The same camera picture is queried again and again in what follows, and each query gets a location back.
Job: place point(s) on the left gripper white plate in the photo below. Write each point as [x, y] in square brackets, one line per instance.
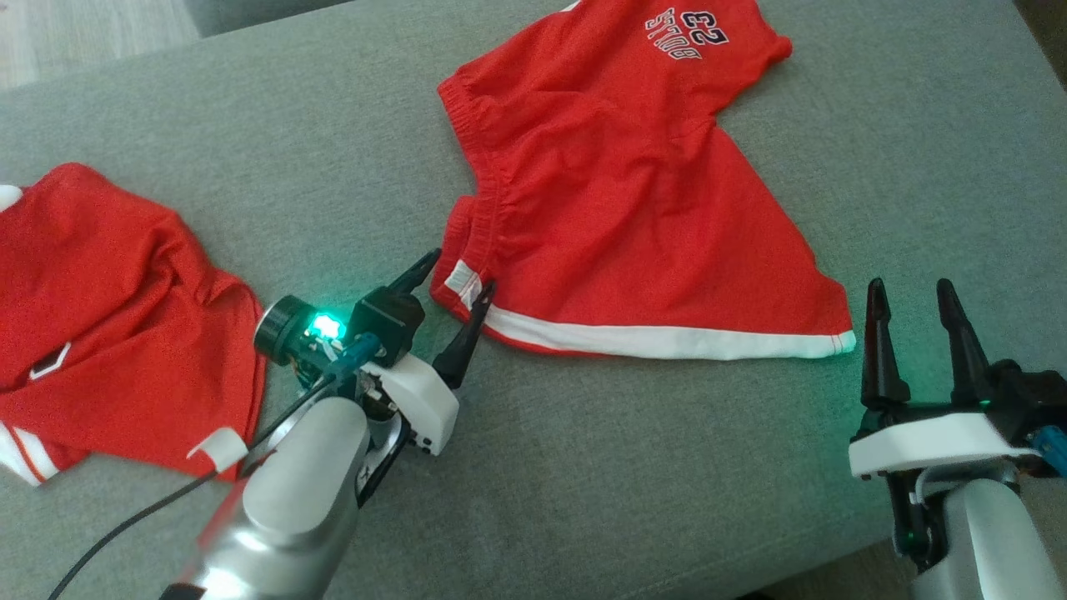
[417, 404]

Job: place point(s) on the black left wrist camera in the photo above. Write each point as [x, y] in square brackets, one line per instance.
[388, 321]

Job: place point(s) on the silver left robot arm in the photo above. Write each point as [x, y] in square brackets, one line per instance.
[292, 500]

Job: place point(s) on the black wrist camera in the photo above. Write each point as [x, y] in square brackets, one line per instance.
[388, 321]
[1029, 400]

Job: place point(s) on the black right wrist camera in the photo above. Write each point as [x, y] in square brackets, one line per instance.
[1029, 400]

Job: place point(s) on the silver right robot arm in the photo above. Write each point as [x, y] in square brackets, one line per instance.
[992, 542]

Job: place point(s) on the red basketball jersey white trim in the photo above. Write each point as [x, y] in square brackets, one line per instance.
[108, 317]

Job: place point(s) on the red basketball shorts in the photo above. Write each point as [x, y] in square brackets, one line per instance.
[617, 208]

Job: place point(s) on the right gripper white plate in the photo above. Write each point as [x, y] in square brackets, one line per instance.
[925, 446]

